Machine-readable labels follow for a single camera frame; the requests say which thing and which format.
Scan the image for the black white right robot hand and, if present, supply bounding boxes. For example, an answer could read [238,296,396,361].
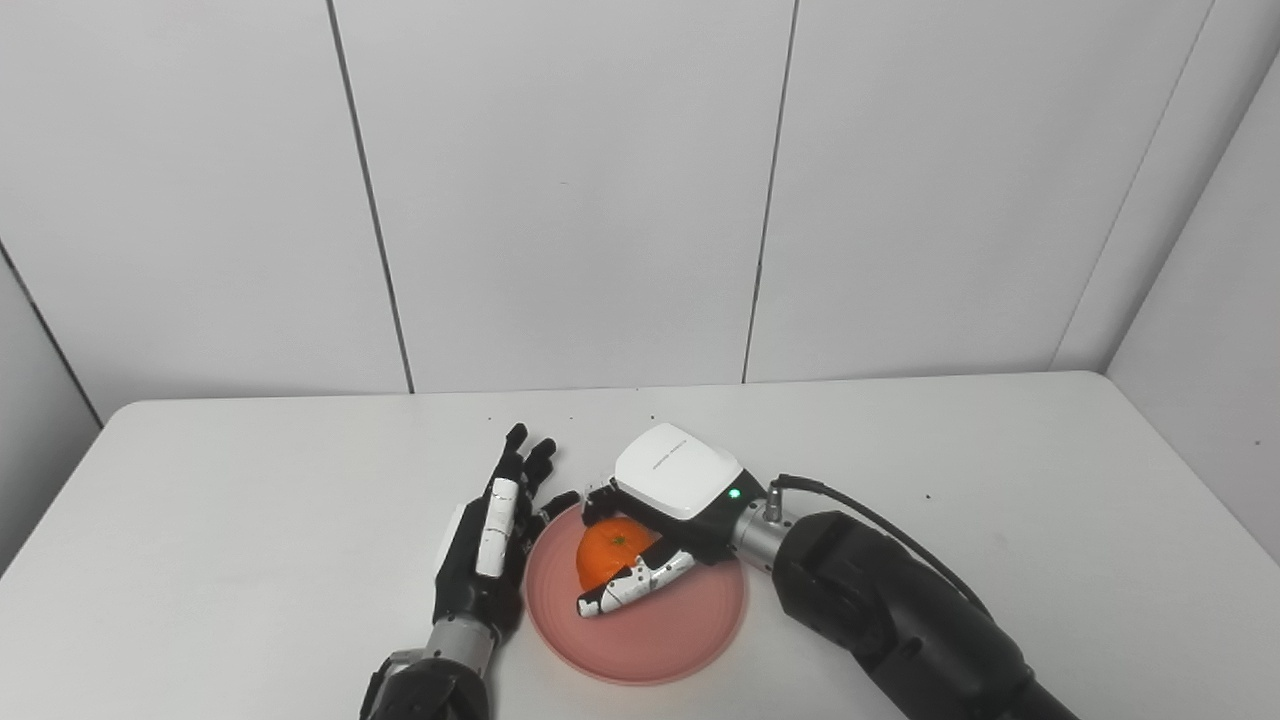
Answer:
[576,422,769,619]

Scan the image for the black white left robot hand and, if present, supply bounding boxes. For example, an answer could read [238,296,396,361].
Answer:
[432,423,582,641]

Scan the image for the orange fruit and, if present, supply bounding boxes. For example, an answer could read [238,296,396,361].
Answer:
[576,516,661,593]

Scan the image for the pink round plate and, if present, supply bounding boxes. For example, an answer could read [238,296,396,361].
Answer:
[524,500,747,686]

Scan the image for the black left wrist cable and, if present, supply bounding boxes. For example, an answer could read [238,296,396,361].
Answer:
[360,650,426,720]

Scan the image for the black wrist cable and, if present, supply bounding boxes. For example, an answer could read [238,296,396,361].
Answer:
[360,650,426,720]
[765,474,993,616]

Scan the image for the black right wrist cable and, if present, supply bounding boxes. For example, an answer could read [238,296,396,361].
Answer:
[765,474,993,616]

